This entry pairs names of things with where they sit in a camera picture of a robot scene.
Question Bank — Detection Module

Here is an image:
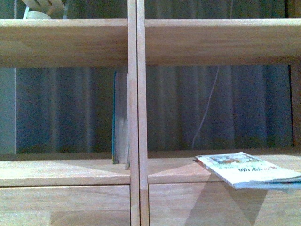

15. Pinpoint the white illustrated paperback book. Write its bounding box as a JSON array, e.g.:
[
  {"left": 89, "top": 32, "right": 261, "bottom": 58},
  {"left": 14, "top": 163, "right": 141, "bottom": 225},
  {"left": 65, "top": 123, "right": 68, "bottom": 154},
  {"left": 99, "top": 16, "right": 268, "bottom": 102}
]
[{"left": 195, "top": 152, "right": 301, "bottom": 190}]

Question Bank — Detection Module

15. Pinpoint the right wooden shelf unit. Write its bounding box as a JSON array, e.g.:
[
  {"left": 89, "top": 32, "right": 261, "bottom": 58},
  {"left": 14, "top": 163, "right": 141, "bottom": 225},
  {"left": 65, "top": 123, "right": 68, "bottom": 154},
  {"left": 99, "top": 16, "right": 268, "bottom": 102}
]
[{"left": 136, "top": 0, "right": 301, "bottom": 226}]

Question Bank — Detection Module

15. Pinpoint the wooden shelf unit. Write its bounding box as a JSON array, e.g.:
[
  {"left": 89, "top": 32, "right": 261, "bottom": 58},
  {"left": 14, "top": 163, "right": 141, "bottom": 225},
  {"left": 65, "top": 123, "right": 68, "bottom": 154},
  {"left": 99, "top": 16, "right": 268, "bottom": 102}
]
[
  {"left": 0, "top": 0, "right": 140, "bottom": 226},
  {"left": 136, "top": 0, "right": 301, "bottom": 226}
]

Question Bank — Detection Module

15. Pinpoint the left wooden shelf unit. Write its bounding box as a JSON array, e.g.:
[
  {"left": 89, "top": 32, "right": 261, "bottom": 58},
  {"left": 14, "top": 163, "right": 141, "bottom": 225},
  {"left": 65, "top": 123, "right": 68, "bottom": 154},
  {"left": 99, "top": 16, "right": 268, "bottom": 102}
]
[{"left": 0, "top": 0, "right": 140, "bottom": 226}]

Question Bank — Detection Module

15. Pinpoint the white fan on shelf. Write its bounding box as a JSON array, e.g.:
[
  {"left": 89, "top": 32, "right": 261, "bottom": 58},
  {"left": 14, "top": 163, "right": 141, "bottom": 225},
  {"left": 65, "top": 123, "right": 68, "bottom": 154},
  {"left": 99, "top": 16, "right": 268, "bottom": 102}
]
[{"left": 22, "top": 0, "right": 65, "bottom": 19}]

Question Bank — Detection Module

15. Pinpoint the teal upright book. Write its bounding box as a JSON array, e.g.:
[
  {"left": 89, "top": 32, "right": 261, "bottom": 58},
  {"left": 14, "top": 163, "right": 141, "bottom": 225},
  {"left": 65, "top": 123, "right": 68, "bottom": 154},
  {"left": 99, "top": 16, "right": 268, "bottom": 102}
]
[{"left": 111, "top": 72, "right": 130, "bottom": 170}]

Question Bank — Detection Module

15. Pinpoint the upper right wooden drawer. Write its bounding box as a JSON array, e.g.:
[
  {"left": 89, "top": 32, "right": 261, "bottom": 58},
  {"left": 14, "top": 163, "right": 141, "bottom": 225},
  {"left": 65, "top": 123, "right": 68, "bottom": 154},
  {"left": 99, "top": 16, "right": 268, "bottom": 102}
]
[{"left": 149, "top": 182, "right": 301, "bottom": 226}]

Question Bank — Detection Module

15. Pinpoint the wooden drawer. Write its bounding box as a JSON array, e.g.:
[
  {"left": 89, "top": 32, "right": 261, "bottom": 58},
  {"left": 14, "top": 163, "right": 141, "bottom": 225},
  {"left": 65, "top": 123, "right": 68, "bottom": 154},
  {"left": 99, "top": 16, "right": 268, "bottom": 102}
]
[
  {"left": 0, "top": 186, "right": 131, "bottom": 226},
  {"left": 149, "top": 182, "right": 301, "bottom": 226}
]

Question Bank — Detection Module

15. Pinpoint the upper left wooden drawer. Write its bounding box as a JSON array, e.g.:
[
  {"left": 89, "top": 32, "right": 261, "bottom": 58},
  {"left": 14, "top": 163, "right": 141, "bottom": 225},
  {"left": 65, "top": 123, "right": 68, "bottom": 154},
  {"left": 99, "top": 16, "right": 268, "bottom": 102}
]
[{"left": 0, "top": 186, "right": 131, "bottom": 226}]

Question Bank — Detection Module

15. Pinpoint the thin hanging white cable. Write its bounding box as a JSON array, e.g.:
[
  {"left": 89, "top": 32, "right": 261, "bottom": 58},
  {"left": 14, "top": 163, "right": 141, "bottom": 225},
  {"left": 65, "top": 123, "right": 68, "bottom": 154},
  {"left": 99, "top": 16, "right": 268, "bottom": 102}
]
[{"left": 191, "top": 65, "right": 221, "bottom": 149}]

